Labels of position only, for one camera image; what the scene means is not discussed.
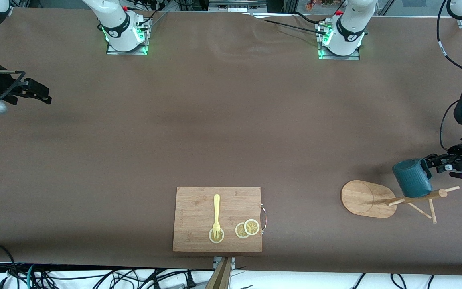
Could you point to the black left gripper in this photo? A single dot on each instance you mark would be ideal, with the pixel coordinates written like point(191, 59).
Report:
point(460, 157)

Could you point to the teal mug yellow inside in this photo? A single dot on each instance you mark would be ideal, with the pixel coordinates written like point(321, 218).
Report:
point(413, 180)

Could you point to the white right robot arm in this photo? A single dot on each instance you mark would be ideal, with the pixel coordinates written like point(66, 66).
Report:
point(114, 20)

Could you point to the wooden cup rack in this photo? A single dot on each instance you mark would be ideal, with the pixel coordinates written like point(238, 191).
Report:
point(361, 198)

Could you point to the lemon slice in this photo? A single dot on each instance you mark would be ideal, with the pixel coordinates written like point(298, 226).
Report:
point(220, 237)
point(252, 226)
point(239, 231)

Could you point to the orange objects pile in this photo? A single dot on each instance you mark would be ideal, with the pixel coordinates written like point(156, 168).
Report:
point(319, 4)

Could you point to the yellow plastic fork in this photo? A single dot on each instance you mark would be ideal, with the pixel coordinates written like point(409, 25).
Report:
point(216, 204)

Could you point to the white power strip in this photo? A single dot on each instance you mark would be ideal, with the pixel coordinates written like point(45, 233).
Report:
point(237, 6)

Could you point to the black plug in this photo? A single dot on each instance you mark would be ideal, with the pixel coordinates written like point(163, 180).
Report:
point(191, 279)

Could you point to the wooden stand leg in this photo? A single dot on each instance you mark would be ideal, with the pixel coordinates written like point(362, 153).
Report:
point(221, 277)

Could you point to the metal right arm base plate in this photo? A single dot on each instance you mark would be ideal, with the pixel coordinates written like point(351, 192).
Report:
point(138, 50)

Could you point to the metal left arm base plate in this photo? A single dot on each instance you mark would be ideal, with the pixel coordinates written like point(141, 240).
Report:
point(355, 58)

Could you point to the metal bracket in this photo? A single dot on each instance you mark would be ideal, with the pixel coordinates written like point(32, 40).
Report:
point(216, 261)

